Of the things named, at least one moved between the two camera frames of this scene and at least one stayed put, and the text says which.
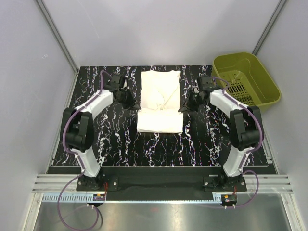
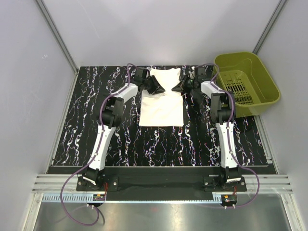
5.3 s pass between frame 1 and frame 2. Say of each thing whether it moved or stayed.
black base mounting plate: stayed
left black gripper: moved
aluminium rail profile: stayed
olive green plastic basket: stayed
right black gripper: moved
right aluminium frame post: stayed
